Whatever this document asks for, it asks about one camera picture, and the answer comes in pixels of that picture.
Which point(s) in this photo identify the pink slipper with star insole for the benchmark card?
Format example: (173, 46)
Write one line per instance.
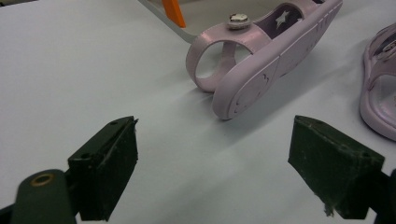
(267, 59)

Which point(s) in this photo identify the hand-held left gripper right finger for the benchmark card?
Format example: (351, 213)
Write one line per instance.
(336, 174)

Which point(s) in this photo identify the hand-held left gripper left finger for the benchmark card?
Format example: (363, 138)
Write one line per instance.
(102, 168)

